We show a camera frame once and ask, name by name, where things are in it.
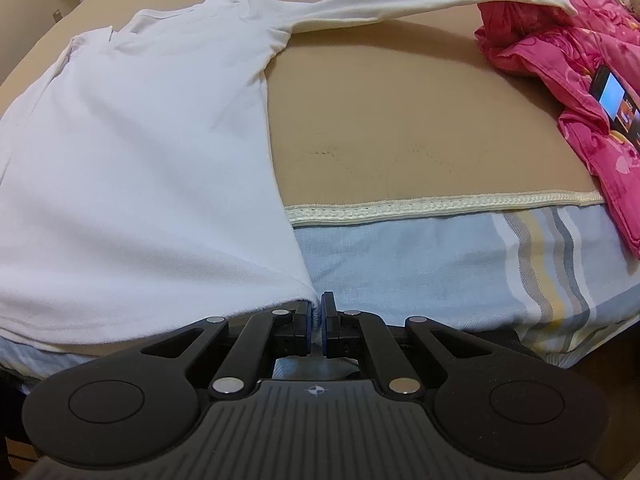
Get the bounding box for white long-sleeve shirt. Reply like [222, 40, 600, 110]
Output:
[1, 0, 574, 351]

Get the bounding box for tan bed mat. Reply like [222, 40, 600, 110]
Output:
[1, 0, 602, 224]

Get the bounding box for smartphone with lit screen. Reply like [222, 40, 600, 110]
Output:
[589, 64, 639, 151]

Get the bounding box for pink floral quilt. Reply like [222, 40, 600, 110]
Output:
[476, 0, 639, 254]

